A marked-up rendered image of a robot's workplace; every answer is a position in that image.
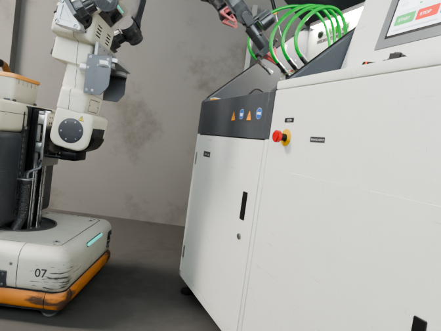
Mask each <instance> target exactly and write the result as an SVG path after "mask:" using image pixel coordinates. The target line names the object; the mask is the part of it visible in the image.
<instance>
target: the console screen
mask: <svg viewBox="0 0 441 331"><path fill-rule="evenodd" d="M440 35H441V0H392V1H391V4H390V7H389V9H388V13H387V15H386V18H385V21H384V23H383V27H382V29H381V32H380V34H379V38H378V40H377V43H376V46H375V48H374V51H377V50H381V49H386V48H389V47H394V46H397V45H403V44H406V43H411V42H414V41H420V40H423V39H428V38H432V37H437V36H440Z"/></svg>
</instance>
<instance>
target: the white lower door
mask: <svg viewBox="0 0 441 331"><path fill-rule="evenodd" d="M264 142H265V141H262V140H254V139H240V138H232V137H218V136H210V135H199V141H198V151H197V152H196V157H195V171H194V180H193V185H192V195H191V201H190V210H189V215H188V224H187V230H186V240H185V245H184V247H183V252H182V257H183V260H182V271H183V273H184V274H185V275H186V276H187V277H188V279H189V280H190V281H191V283H192V284H193V285H194V286H195V287H196V289H197V290H198V292H199V293H200V294H201V295H202V296H203V298H204V299H205V300H206V302H207V303H208V304H209V305H210V306H211V308H212V309H213V310H214V312H216V314H217V315H218V317H219V318H220V319H221V321H223V323H224V324H225V325H226V327H227V328H228V329H229V331H238V324H239V319H240V310H241V305H242V296H243V287H244V282H245V274H246V268H247V260H248V255H249V247H250V241H251V233H252V228H253V219H254V214H255V205H256V200H257V191H258V186H259V177H260V172H261V164H262V158H263V150H264Z"/></svg>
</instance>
